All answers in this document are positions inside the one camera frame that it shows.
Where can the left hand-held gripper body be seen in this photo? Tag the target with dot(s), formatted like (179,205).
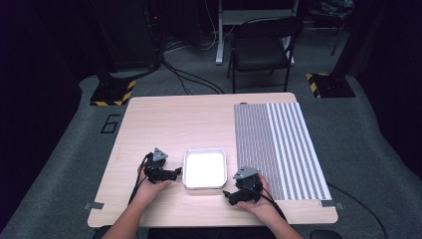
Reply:
(156,171)

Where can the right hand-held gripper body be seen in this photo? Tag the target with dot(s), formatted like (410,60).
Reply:
(249,187)

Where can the white square tray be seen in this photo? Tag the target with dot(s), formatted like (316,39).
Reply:
(204,169)

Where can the person's left hand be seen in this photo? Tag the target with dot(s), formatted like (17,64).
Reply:
(147,192)

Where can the person's right hand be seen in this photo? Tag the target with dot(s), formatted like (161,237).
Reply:
(265,207)

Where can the grey striped table mat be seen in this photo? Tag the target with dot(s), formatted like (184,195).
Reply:
(278,149)

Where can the grey tape piece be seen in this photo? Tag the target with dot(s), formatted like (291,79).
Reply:
(94,205)
(331,203)

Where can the black yellow striped stand base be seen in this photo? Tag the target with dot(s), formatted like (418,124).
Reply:
(331,85)
(111,94)

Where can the black stool seat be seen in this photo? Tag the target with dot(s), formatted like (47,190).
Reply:
(326,235)

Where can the black folding chair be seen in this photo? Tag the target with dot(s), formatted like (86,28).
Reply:
(262,49)

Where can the black equipment rack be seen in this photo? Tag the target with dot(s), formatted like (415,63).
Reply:
(129,33)

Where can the dark cluttered stand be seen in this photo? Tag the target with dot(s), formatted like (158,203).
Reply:
(331,13)

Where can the white desk frame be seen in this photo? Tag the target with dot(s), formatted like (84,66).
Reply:
(229,16)

